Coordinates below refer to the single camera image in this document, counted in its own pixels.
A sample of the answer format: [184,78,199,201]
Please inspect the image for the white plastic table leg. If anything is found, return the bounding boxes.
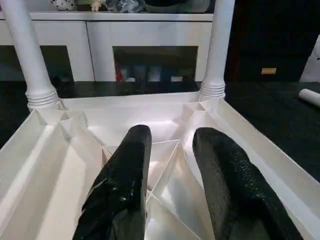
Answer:
[198,0,236,102]
[298,88,320,109]
[0,0,62,112]

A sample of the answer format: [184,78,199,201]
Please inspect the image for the small red item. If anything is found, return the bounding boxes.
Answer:
[115,65,124,83]

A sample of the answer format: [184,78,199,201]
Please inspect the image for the white plastic table top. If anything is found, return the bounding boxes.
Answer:
[0,92,320,240]

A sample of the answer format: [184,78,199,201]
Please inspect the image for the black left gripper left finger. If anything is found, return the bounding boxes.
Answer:
[72,124,153,240]

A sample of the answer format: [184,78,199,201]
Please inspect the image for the grey clutter pile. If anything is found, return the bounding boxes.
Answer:
[49,0,147,13]

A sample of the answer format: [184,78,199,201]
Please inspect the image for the black work mat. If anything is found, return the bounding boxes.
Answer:
[0,80,320,185]

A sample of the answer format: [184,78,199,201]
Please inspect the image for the grey bag on cabinet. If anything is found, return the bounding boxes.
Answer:
[144,0,211,14]

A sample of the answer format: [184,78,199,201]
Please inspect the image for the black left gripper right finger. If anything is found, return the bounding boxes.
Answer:
[192,127,305,240]

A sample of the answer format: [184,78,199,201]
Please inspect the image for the white cabinet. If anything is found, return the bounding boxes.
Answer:
[0,12,215,84]

